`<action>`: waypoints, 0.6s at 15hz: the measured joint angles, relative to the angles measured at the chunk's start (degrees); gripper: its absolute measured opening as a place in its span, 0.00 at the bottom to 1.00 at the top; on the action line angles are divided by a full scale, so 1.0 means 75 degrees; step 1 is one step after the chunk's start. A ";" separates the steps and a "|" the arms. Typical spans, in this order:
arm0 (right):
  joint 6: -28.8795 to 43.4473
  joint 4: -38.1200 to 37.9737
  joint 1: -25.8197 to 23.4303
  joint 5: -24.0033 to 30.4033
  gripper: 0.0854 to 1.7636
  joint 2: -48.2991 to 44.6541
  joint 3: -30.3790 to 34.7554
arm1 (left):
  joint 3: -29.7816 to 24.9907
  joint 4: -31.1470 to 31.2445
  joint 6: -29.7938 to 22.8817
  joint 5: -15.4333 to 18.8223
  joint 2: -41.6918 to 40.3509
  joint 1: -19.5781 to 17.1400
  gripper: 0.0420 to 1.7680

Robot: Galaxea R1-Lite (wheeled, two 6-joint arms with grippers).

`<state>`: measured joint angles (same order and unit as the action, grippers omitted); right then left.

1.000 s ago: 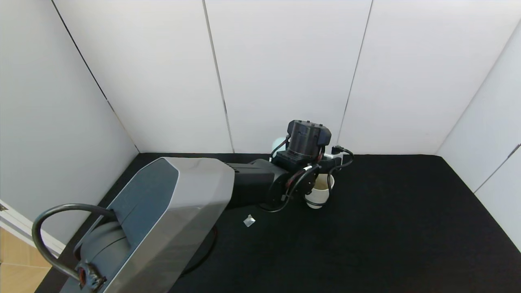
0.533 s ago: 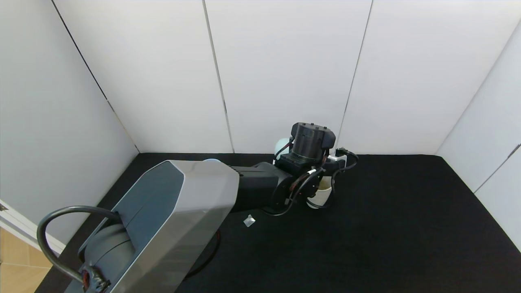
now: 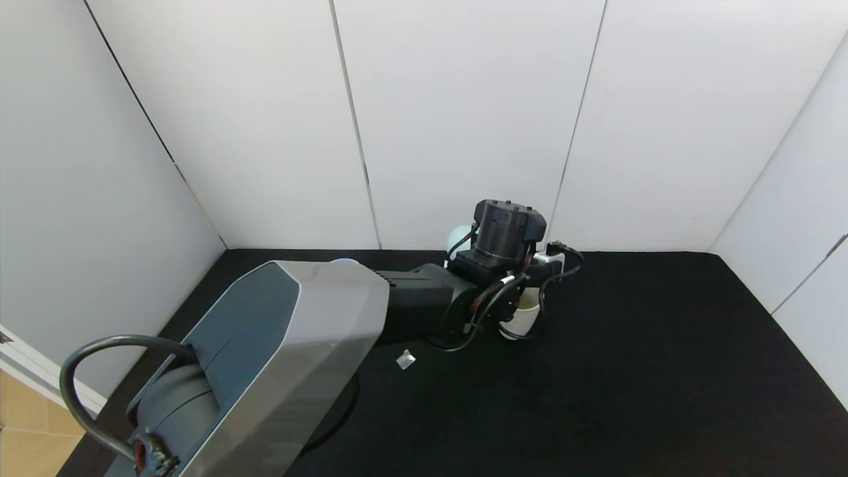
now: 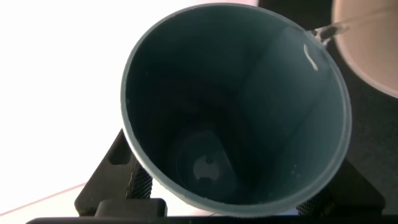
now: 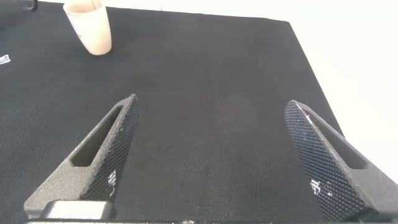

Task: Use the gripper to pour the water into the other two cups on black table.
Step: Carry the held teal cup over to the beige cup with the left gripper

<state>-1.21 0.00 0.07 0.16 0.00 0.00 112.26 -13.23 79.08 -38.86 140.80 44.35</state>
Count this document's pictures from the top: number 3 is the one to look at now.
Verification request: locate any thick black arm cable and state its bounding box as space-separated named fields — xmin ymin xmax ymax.
xmin=60 ymin=335 xmax=199 ymax=464

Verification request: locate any cream plastic cup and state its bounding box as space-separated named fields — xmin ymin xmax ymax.
xmin=500 ymin=288 xmax=541 ymax=341

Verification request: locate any black camera cable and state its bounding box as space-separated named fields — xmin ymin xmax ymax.
xmin=424 ymin=242 xmax=585 ymax=352

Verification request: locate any white baseboard strip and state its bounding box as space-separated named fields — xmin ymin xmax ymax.
xmin=0 ymin=325 xmax=108 ymax=423

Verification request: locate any teal plastic cup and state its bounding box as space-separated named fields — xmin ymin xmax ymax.
xmin=447 ymin=224 xmax=474 ymax=267

